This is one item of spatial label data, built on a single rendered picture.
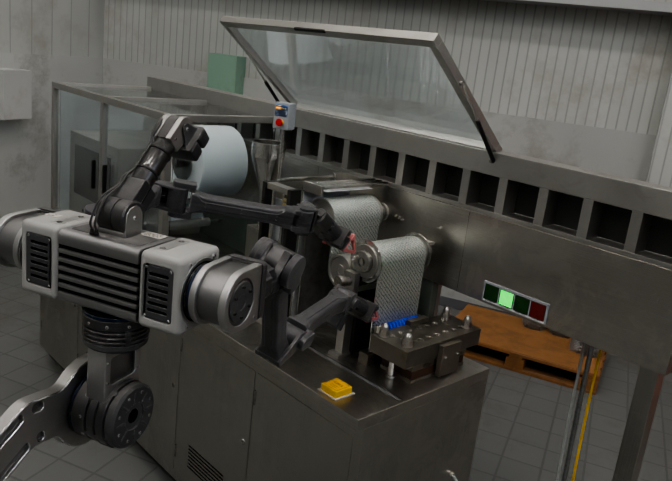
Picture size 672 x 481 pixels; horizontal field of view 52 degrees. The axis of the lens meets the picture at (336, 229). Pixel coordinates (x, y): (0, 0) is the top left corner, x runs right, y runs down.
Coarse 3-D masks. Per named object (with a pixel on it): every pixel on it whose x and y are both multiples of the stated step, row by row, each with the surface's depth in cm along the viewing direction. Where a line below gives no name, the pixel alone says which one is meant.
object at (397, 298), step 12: (408, 276) 241; (420, 276) 245; (384, 288) 233; (396, 288) 238; (408, 288) 242; (420, 288) 247; (384, 300) 235; (396, 300) 240; (408, 300) 244; (384, 312) 237; (396, 312) 241; (408, 312) 246; (372, 324) 234
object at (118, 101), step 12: (60, 84) 349; (72, 84) 362; (84, 84) 366; (96, 84) 370; (108, 84) 377; (84, 96) 330; (96, 96) 320; (108, 96) 316; (120, 96) 322; (132, 108) 296; (144, 108) 288; (192, 120) 283; (204, 120) 287; (216, 120) 291; (228, 120) 295; (240, 120) 299; (252, 120) 304; (264, 120) 308; (168, 168) 281; (168, 180) 283; (168, 216) 287
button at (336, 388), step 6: (336, 378) 218; (324, 384) 213; (330, 384) 214; (336, 384) 214; (342, 384) 215; (324, 390) 213; (330, 390) 211; (336, 390) 210; (342, 390) 211; (348, 390) 213; (336, 396) 210
